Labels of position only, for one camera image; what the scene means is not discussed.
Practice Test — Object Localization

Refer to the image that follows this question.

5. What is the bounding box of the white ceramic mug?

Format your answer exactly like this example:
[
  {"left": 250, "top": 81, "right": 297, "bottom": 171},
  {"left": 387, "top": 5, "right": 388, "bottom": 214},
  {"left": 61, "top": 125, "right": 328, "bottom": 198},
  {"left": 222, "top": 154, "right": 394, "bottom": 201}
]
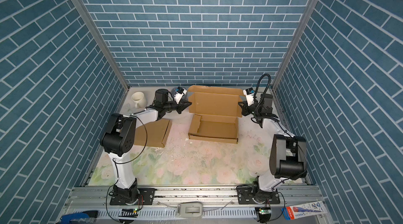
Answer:
[{"left": 131, "top": 91, "right": 147, "bottom": 109}]

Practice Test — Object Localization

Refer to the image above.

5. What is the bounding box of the small green circuit board right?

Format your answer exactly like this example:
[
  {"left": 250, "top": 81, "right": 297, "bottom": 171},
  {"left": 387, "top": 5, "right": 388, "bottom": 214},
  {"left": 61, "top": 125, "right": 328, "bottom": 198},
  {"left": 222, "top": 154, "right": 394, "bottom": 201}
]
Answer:
[{"left": 257, "top": 207, "right": 272, "bottom": 216}]

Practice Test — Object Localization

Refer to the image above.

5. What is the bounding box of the lavender speckled ceramic cup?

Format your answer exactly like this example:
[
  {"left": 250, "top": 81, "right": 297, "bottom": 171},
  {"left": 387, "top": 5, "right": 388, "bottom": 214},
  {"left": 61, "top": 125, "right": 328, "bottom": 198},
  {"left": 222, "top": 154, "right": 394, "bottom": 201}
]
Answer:
[{"left": 171, "top": 87, "right": 177, "bottom": 97}]

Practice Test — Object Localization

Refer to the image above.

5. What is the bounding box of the brown cardboard box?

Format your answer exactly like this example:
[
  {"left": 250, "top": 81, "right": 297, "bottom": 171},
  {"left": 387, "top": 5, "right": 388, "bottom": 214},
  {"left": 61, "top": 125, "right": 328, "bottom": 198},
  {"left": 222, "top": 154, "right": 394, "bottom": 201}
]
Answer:
[{"left": 133, "top": 119, "right": 172, "bottom": 148}]

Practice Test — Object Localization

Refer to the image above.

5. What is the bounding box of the aluminium mounting rail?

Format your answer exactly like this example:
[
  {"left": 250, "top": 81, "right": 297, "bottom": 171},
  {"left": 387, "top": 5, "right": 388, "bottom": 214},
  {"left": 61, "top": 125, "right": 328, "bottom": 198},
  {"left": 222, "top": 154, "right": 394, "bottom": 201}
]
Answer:
[{"left": 63, "top": 184, "right": 323, "bottom": 212}]

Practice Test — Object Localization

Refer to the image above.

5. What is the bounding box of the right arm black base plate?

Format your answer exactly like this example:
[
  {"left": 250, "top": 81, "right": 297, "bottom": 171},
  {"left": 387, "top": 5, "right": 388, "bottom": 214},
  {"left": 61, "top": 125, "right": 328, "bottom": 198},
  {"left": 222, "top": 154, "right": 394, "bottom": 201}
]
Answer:
[{"left": 236, "top": 185, "right": 280, "bottom": 205}]

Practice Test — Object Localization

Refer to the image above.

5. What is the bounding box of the grey plastic handle clamp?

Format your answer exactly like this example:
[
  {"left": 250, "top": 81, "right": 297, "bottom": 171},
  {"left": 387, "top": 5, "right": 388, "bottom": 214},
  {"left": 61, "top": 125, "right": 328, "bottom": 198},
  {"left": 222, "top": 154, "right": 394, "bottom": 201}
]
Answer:
[{"left": 176, "top": 202, "right": 203, "bottom": 218}]

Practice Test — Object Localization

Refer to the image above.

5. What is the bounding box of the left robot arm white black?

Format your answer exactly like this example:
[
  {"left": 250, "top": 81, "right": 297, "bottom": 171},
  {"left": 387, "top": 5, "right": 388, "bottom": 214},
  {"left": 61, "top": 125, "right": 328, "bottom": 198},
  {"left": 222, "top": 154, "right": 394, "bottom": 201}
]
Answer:
[{"left": 100, "top": 86, "right": 192, "bottom": 198}]

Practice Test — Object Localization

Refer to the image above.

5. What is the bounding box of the white slotted cable duct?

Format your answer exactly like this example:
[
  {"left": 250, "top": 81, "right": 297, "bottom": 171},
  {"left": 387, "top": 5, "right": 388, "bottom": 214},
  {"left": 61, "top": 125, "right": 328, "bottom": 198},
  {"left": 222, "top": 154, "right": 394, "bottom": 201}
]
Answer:
[{"left": 97, "top": 207, "right": 259, "bottom": 220}]

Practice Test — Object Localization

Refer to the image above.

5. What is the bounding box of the brown cardboard sheet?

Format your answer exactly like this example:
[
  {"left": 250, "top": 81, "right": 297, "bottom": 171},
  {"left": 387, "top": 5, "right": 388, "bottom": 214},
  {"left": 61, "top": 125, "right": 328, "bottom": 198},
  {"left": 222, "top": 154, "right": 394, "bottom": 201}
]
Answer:
[{"left": 188, "top": 85, "right": 244, "bottom": 144}]

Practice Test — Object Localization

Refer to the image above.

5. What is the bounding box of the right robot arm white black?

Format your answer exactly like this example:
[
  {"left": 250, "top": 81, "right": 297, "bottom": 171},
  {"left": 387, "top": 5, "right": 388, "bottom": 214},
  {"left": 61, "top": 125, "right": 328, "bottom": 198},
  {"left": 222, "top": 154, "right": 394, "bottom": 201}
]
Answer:
[{"left": 238, "top": 88, "right": 307, "bottom": 203}]

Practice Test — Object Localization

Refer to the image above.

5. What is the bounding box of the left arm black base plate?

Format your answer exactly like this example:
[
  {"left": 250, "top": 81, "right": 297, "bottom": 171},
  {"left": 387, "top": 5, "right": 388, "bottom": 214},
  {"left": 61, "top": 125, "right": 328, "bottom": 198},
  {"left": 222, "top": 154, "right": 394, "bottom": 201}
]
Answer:
[{"left": 109, "top": 187, "right": 156, "bottom": 206}]

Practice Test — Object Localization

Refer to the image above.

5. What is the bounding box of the white red blue carton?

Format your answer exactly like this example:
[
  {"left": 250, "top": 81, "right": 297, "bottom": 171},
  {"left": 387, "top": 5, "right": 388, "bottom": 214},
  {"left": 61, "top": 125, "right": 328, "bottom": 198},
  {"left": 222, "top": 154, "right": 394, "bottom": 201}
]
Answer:
[{"left": 282, "top": 201, "right": 327, "bottom": 220}]

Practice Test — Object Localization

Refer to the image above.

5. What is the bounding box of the blue tool at bottom left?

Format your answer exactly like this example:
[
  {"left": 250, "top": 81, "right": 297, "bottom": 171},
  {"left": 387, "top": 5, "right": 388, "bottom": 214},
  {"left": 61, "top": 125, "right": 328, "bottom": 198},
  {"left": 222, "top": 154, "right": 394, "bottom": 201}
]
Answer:
[{"left": 58, "top": 210, "right": 99, "bottom": 224}]

